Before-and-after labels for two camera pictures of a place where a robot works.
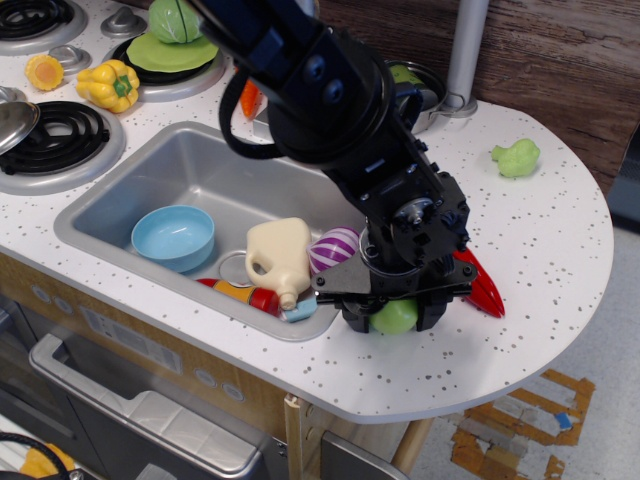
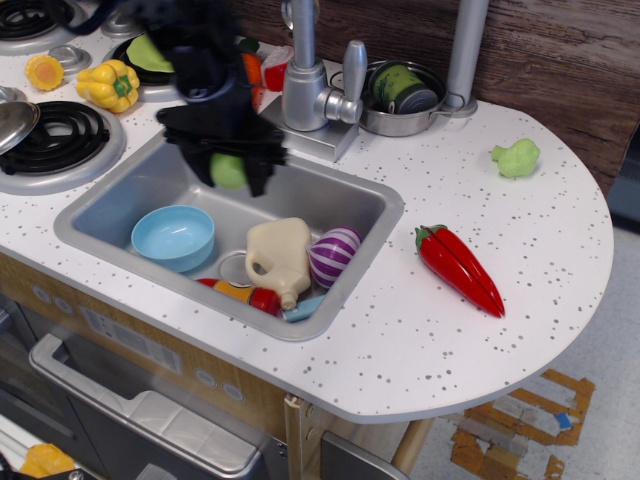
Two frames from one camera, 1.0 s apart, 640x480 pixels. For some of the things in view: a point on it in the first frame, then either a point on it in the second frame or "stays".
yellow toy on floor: [38, 464] stays
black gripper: [417, 224] to [218, 114]
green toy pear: [396, 317] to [228, 172]
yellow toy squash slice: [45, 72] stays
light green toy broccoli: [518, 160] stays
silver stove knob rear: [123, 23] stays
